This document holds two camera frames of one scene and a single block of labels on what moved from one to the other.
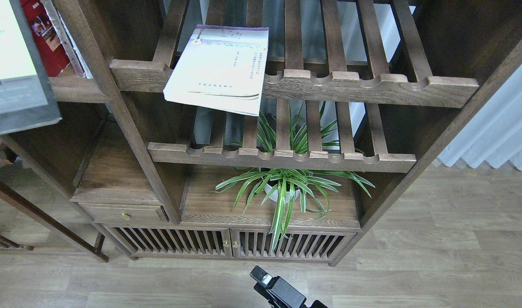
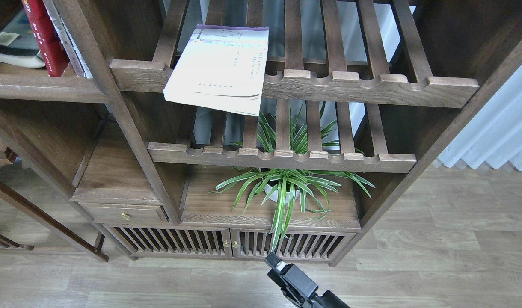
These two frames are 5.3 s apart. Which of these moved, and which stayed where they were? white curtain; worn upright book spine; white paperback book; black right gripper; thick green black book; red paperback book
Moved: black right gripper; thick green black book
Stayed: worn upright book spine; white paperback book; red paperback book; white curtain
